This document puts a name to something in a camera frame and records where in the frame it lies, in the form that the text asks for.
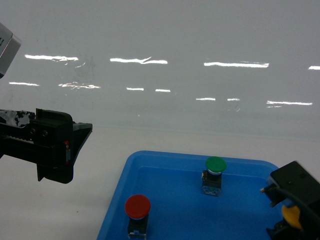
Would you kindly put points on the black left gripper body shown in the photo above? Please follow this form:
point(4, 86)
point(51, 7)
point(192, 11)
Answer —
point(18, 134)

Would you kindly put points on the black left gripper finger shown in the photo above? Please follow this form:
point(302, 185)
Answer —
point(63, 139)

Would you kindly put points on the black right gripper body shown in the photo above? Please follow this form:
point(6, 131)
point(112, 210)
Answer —
point(292, 185)

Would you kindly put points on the yellow mushroom push button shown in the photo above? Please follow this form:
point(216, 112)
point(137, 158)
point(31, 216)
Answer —
point(292, 216)

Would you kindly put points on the red mushroom push button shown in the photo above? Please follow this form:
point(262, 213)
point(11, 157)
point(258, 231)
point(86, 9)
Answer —
point(137, 207)

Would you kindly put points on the green mushroom push button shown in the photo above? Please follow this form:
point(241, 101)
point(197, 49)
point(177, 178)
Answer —
point(212, 176)

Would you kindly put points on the shallow blue plastic tray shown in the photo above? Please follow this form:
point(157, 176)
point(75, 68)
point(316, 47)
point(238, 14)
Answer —
point(179, 209)

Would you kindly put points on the silver camera box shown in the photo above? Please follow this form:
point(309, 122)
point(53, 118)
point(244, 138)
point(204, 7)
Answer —
point(9, 46)

